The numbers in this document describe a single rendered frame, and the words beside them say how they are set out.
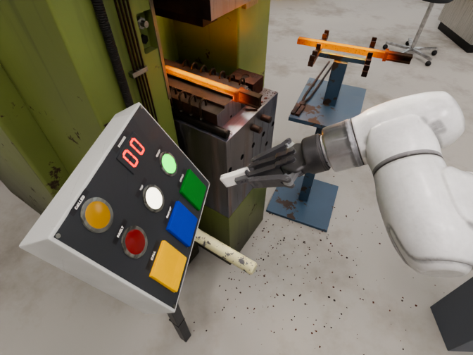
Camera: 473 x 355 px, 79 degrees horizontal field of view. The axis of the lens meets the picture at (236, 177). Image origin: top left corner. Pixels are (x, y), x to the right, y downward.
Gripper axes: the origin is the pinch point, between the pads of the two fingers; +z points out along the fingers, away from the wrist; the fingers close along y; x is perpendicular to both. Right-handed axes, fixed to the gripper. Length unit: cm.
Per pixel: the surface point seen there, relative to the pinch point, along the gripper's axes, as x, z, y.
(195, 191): 0.0, 11.6, -0.5
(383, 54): -28, -40, 79
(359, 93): -51, -28, 94
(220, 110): -2.2, 13.7, 37.9
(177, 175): 6.1, 12.3, -0.3
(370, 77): -147, -41, 264
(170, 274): -0.3, 11.6, -21.5
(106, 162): 21.5, 12.3, -11.0
